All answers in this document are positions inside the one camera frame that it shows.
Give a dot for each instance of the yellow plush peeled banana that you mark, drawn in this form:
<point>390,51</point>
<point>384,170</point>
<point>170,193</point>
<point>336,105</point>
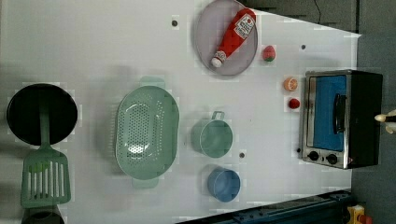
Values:
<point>389,120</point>

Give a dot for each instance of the red plush ketchup bottle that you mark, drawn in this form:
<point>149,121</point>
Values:
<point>236,34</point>

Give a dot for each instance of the blue metal frame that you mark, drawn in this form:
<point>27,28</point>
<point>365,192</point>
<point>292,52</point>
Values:
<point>327,208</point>

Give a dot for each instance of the green colander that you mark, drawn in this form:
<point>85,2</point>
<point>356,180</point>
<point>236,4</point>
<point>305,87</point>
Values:
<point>146,132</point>

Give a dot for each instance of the pink plush strawberry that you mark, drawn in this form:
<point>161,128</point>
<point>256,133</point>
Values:
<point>269,53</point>

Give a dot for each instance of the blue cup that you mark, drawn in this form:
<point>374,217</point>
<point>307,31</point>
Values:
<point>223,184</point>

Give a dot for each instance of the green measuring cup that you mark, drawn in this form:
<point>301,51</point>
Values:
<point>212,137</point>

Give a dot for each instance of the dark red strawberry toy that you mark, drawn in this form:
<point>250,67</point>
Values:
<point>294,103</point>

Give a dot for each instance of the green slotted spatula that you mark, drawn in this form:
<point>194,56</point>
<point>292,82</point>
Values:
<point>45,176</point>

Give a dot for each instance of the black frying pan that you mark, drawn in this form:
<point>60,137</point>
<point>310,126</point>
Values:
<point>23,113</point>

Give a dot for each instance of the black toaster oven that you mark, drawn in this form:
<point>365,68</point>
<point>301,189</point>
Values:
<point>339,126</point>

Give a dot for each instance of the grey round plate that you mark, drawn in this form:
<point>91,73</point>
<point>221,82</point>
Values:
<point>209,30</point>

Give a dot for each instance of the yellow red emergency button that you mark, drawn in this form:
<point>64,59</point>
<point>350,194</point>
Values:
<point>358,216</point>

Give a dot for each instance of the orange slice toy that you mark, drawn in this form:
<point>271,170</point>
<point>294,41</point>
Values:
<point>290,84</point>

